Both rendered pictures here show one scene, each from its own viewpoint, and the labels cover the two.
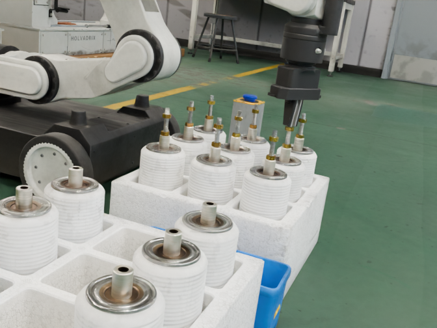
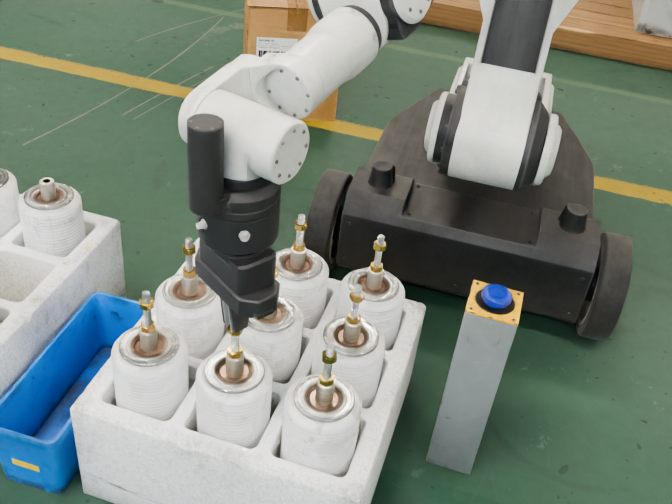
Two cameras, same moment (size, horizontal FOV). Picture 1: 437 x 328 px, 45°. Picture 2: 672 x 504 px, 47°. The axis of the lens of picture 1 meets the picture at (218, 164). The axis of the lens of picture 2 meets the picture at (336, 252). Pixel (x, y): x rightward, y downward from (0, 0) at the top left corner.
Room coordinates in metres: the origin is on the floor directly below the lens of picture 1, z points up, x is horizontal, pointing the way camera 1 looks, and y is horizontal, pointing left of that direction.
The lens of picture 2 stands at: (1.13, -0.83, 0.97)
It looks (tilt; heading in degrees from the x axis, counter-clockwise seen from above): 37 degrees down; 83
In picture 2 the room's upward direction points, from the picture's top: 7 degrees clockwise
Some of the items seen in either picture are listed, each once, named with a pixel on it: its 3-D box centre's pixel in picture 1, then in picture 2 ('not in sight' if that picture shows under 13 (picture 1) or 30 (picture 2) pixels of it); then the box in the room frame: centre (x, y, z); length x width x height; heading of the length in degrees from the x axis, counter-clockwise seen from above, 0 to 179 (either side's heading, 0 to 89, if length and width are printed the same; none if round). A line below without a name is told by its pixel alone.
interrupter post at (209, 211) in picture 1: (208, 213); not in sight; (0.72, 0.00, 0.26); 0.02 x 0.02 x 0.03
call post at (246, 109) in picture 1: (241, 155); (471, 383); (1.45, -0.06, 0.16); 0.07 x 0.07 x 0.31; 69
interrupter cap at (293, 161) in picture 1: (284, 160); (234, 371); (1.11, -0.14, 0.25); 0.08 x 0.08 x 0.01
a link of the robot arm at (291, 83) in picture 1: (300, 69); (235, 244); (1.11, -0.14, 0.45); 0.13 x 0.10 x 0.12; 127
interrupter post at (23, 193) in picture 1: (23, 198); not in sight; (0.69, 0.27, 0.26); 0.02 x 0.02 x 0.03
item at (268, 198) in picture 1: (261, 215); (152, 394); (1.00, -0.10, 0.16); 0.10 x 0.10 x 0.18
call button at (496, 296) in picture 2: (250, 98); (496, 298); (1.45, -0.06, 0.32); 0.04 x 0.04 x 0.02
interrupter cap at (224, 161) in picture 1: (214, 160); (189, 290); (1.04, 0.01, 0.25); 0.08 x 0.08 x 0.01
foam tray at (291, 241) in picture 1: (225, 215); (264, 393); (1.15, -0.03, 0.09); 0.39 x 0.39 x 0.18; 69
